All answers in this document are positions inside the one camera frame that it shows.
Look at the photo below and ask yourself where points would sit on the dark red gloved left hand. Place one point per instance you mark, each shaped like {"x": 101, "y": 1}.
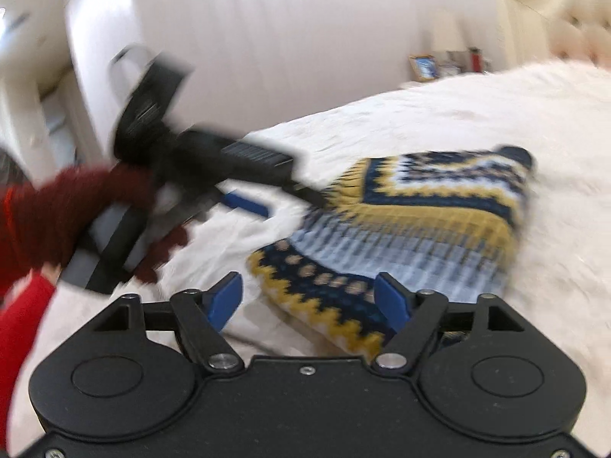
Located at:
{"x": 39, "y": 225}

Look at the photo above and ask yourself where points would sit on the red bottle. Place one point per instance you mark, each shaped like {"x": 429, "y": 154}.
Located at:
{"x": 476, "y": 60}

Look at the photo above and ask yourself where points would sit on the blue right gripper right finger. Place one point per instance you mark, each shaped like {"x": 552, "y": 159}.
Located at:
{"x": 394, "y": 301}

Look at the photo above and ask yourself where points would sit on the white table lamp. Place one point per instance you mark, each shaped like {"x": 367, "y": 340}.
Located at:
{"x": 447, "y": 38}

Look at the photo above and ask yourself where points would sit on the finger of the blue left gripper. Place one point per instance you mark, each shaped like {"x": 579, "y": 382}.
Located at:
{"x": 233, "y": 200}
{"x": 312, "y": 196}

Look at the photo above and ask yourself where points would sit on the red sleeve forearm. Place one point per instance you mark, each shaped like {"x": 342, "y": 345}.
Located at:
{"x": 20, "y": 319}

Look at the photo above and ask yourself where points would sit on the cream tufted headboard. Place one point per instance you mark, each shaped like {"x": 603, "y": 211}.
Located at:
{"x": 542, "y": 30}

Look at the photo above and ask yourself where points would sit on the patterned navy yellow knit sweater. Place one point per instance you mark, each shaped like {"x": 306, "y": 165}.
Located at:
{"x": 447, "y": 221}

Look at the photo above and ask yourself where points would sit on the gold framed photo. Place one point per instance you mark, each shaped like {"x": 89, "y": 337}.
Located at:
{"x": 424, "y": 68}

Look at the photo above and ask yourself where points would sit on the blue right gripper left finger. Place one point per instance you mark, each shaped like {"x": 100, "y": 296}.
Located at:
{"x": 221, "y": 301}

